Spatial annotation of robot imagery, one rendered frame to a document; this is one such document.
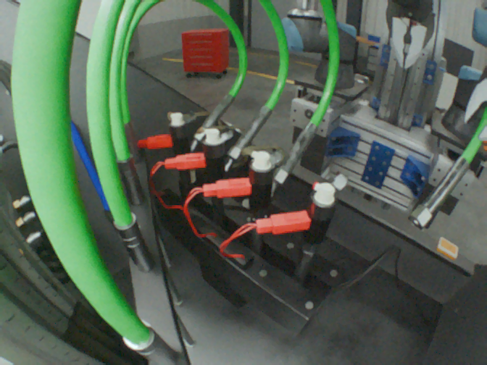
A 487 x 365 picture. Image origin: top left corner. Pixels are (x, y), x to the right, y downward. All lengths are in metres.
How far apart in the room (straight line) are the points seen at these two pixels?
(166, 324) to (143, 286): 0.04
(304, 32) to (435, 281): 0.75
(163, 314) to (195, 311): 0.29
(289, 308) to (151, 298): 0.19
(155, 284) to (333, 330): 0.36
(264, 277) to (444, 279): 0.40
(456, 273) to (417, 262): 0.10
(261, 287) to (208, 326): 0.17
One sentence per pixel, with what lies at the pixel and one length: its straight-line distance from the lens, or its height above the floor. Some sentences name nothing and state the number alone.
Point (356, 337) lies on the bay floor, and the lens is 0.52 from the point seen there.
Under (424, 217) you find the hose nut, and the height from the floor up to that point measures 1.14.
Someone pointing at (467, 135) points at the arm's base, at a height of 1.06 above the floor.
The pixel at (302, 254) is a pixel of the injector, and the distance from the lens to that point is 0.32.
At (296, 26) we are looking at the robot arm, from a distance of 0.84.
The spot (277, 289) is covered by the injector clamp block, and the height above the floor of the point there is 0.98.
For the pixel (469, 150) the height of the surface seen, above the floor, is 1.20.
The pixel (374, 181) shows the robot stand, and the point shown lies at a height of 0.75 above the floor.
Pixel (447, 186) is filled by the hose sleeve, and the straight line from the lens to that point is 0.29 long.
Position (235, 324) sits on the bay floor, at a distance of 0.49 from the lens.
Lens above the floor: 1.29
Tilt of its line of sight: 39 degrees down
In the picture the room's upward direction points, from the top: 1 degrees clockwise
